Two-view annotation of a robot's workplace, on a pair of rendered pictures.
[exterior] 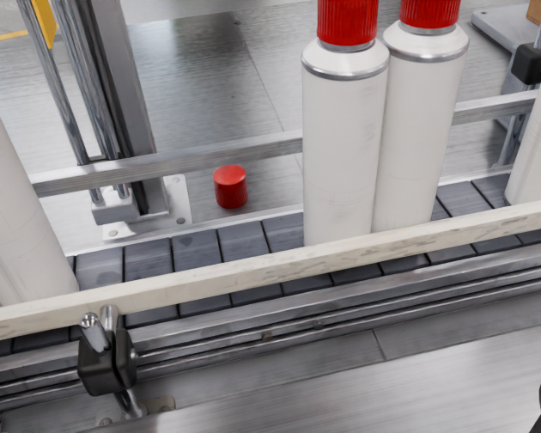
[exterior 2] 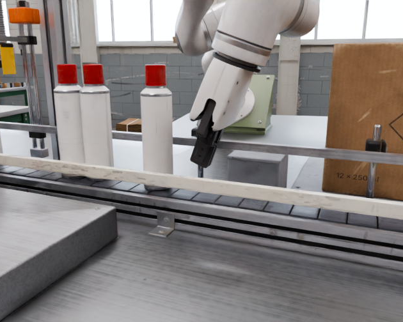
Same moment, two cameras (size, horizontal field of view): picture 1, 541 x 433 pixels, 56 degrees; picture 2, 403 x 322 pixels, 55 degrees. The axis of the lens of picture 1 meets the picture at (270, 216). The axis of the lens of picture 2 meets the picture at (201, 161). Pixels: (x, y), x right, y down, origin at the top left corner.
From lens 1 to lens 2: 0.66 m
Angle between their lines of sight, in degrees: 39
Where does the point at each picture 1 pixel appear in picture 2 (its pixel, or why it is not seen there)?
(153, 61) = not seen: hidden behind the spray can
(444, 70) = (86, 97)
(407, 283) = (74, 186)
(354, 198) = (64, 142)
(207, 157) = (49, 128)
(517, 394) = (44, 206)
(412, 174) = (86, 140)
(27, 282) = not seen: outside the picture
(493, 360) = (55, 200)
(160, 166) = (36, 127)
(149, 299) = (0, 159)
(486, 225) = (105, 170)
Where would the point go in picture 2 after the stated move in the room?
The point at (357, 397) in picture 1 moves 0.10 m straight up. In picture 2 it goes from (9, 194) to (2, 133)
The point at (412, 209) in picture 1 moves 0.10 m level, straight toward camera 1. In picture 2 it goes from (89, 158) to (29, 167)
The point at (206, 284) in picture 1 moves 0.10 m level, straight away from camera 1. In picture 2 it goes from (15, 160) to (53, 149)
